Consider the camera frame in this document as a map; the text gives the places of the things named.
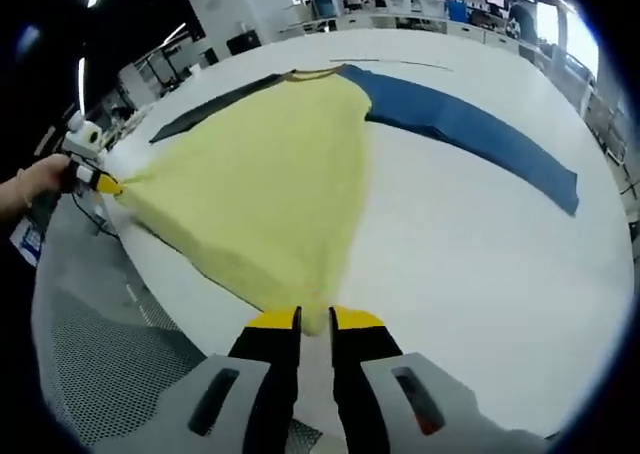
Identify teal panel cart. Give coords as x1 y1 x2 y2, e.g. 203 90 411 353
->
312 0 345 19

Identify black box unit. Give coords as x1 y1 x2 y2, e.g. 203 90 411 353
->
227 29 261 56

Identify yellow blue grey garment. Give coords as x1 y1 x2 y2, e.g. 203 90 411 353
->
113 62 580 338

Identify blue white printed box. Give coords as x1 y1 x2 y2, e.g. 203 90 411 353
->
9 217 45 265

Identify white square pillar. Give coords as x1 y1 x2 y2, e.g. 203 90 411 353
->
179 0 306 55

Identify blue plastic bin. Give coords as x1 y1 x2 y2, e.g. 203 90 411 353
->
446 0 472 24

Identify white office desk row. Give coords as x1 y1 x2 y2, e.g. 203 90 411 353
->
339 11 521 53

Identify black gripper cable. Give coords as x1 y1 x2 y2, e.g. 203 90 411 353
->
69 191 121 240

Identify person's left hand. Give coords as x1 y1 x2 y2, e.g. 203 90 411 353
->
27 152 74 198

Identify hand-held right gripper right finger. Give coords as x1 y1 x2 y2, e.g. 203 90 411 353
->
328 306 549 454

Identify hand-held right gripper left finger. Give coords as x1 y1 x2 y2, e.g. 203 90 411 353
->
94 306 304 454

